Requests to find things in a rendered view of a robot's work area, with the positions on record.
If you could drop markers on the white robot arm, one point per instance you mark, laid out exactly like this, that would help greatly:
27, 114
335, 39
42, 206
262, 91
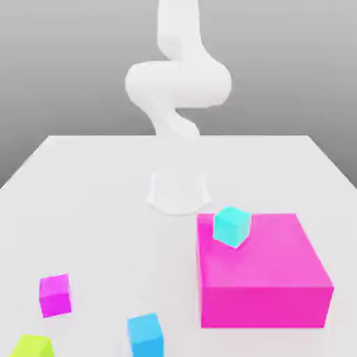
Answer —
178, 81

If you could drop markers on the small turquoise cube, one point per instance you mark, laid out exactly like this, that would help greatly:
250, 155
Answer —
231, 227

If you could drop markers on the small blue cube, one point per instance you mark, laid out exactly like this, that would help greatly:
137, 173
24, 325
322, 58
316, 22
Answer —
145, 334

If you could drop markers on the small magenta cube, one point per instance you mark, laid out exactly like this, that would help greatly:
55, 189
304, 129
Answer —
55, 295

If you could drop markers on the small lime cube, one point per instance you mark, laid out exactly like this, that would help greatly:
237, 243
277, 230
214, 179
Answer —
32, 347

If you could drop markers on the large pink box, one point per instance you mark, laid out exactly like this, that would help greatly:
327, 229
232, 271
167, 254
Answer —
265, 279

